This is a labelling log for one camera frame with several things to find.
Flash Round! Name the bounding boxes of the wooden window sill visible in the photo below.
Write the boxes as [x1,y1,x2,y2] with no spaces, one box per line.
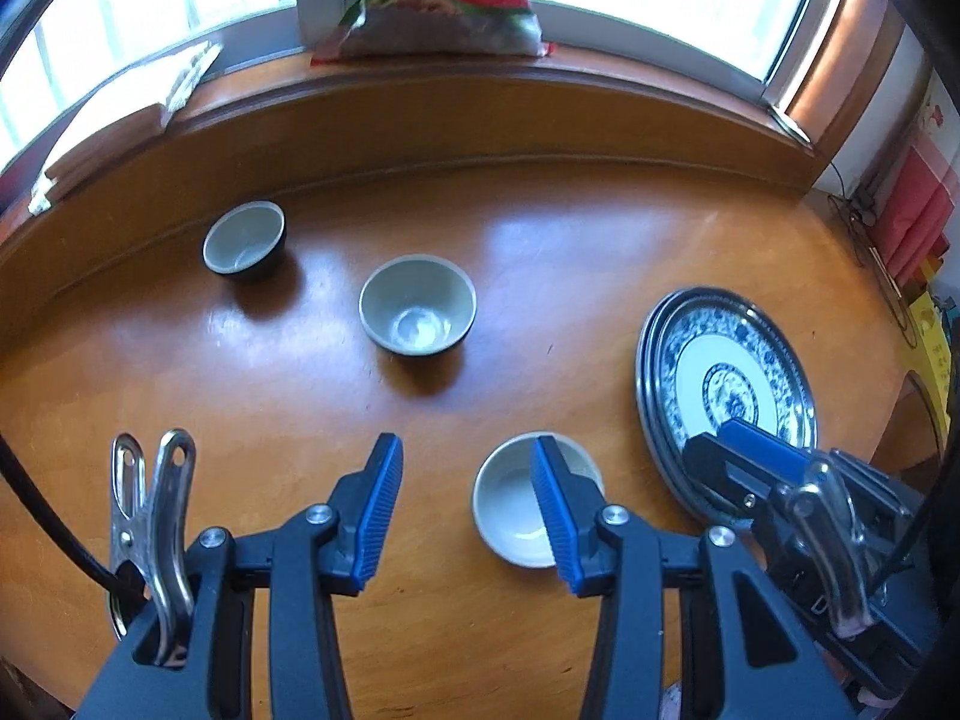
[0,45,818,263]

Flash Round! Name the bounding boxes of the stack of papers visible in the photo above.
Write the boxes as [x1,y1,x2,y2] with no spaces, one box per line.
[30,41,222,215]

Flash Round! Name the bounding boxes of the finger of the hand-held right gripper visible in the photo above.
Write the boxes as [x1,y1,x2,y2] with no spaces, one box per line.
[718,418,820,490]
[682,433,782,524]

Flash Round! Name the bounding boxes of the red and green snack bag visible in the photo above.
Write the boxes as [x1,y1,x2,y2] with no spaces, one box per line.
[296,0,563,65]

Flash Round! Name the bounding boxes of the red cloth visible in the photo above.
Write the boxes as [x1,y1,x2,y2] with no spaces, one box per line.
[874,142,960,278]

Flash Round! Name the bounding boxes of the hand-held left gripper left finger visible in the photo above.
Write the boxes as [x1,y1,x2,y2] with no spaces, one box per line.
[71,431,406,720]

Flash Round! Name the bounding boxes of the metal spring clip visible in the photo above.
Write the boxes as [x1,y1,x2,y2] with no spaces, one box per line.
[772,457,878,635]
[111,429,197,668]

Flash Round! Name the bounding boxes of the small dark ceramic bowl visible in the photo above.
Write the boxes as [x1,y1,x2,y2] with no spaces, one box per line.
[202,200,290,286]

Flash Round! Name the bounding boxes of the white ceramic bowl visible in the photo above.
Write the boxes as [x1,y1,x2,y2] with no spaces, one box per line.
[471,431,607,569]

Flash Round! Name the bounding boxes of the black cable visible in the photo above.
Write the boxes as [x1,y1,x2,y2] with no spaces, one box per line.
[0,431,147,601]

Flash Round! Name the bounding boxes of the floor cables with power strip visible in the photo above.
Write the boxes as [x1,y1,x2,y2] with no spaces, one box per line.
[825,157,912,331]

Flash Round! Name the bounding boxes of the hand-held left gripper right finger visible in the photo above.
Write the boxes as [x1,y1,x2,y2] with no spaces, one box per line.
[529,436,860,720]

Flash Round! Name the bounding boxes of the medium dark ceramic bowl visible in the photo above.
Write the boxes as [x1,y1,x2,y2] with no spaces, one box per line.
[358,255,479,357]

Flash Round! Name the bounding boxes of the white window frame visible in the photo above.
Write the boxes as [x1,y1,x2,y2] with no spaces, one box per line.
[0,0,856,188]

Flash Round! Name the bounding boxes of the yellow box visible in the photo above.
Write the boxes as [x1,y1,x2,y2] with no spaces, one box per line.
[907,292,957,421]

